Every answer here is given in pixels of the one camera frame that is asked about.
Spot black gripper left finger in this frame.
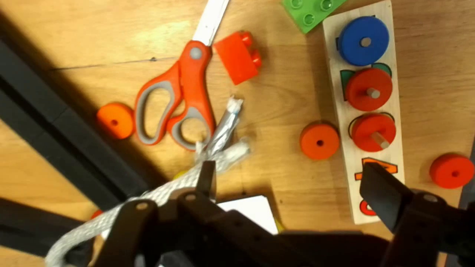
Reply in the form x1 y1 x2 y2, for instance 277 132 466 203
94 160 268 267

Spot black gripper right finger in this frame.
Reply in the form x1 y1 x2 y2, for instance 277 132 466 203
359 163 475 267

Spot white paper sheet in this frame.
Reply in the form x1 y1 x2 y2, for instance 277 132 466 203
216 194 280 234

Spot short black track piece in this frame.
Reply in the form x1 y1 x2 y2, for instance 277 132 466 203
0 197 100 258

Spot wooden peg board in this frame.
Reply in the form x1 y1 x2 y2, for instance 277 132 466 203
322 0 406 225

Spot red lego brick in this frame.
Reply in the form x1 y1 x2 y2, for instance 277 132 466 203
212 29 262 86

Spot blue disc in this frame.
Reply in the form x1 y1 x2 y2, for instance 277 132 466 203
335 14 391 68

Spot green lego plate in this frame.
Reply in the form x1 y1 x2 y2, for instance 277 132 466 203
280 0 348 35

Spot orange handled scissors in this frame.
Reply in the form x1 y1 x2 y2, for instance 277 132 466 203
133 0 231 152

